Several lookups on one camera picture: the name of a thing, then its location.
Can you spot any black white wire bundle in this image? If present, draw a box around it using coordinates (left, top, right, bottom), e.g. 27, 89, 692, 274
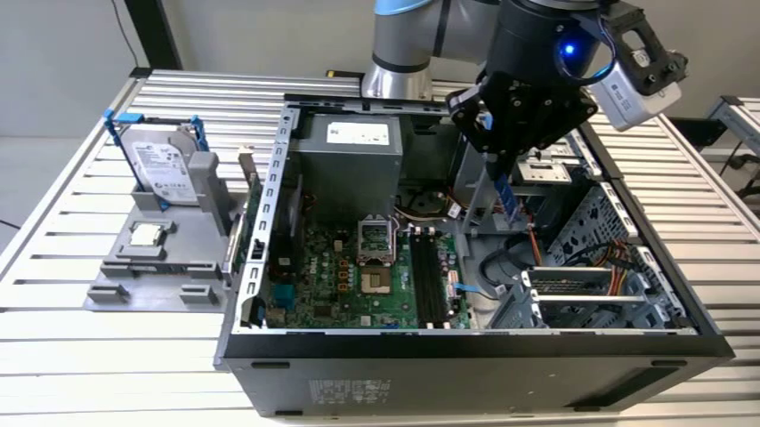
394, 208, 462, 230

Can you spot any black RAM slot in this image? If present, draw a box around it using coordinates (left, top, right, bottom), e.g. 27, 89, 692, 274
431, 229, 453, 330
410, 229, 430, 330
417, 229, 438, 330
423, 229, 445, 330

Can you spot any hard disk in blue carrier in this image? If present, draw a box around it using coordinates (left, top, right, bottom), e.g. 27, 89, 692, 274
101, 109, 210, 210

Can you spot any red yellow wire bundle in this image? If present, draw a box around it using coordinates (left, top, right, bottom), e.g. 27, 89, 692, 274
602, 239, 634, 297

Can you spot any CPU socket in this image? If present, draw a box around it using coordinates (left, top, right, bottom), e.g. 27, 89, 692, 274
358, 264, 394, 295

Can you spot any aluminium frame side table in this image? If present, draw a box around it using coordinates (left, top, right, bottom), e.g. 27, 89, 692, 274
709, 94, 760, 155

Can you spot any black rectangular box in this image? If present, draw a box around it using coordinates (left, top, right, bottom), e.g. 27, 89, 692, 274
669, 116, 729, 148

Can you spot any bare RAM stick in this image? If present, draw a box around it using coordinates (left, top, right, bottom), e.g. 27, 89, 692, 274
101, 264, 216, 273

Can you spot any grey metal disk bay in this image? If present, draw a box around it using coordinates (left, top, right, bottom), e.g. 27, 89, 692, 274
486, 266, 684, 331

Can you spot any black open PC case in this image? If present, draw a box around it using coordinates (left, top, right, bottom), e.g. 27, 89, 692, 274
211, 92, 737, 419

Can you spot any black round cooler fan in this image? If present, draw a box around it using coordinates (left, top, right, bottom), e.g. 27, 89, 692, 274
409, 190, 447, 219

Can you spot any green motherboard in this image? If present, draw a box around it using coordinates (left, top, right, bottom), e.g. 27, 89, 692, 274
263, 222, 477, 331

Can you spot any black looped wire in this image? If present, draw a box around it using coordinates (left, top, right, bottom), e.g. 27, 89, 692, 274
478, 246, 527, 297

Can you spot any green graphics card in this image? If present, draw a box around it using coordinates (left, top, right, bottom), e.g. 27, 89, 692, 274
227, 145, 263, 279

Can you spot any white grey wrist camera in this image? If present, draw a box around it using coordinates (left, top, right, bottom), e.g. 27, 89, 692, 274
589, 52, 684, 133

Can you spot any orange wire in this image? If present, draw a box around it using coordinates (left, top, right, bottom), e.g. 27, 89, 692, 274
526, 224, 542, 268

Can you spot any silver CPU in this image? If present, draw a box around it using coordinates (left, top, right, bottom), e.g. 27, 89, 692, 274
129, 225, 163, 246

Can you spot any metal socket cover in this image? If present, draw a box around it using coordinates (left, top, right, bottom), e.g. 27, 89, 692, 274
355, 215, 398, 267

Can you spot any grey parts rack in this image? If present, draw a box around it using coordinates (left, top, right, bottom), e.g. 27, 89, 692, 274
80, 150, 251, 313

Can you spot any black metal post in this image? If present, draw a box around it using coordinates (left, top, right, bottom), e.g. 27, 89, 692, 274
123, 0, 183, 71

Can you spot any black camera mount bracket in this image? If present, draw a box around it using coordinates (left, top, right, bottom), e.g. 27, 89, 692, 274
596, 2, 693, 97

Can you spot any grey power supply unit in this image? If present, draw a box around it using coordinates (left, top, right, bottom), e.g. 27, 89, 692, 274
294, 113, 405, 223

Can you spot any blue RAM stick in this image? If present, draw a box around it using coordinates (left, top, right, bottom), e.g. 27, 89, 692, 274
489, 171, 519, 227

